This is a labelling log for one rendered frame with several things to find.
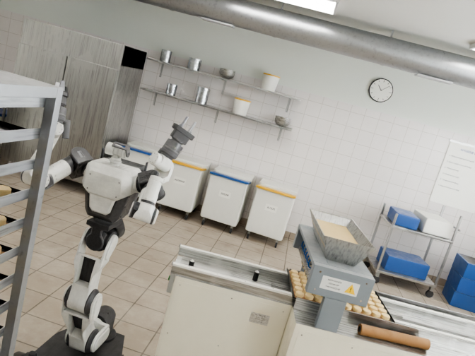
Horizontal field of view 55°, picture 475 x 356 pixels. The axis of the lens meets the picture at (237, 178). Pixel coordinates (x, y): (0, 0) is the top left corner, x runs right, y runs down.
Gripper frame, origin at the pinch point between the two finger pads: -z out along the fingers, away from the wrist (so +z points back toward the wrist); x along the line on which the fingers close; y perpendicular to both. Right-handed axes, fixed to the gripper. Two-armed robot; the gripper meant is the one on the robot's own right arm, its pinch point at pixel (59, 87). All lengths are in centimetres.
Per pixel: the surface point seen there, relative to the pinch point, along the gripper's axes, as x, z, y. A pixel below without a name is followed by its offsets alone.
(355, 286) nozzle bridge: 114, 96, -109
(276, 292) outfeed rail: 68, 102, -105
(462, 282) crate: 83, 113, -513
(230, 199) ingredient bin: -165, 17, -350
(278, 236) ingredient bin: -115, 63, -394
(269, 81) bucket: -117, -143, -365
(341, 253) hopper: 105, 79, -110
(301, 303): 81, 108, -110
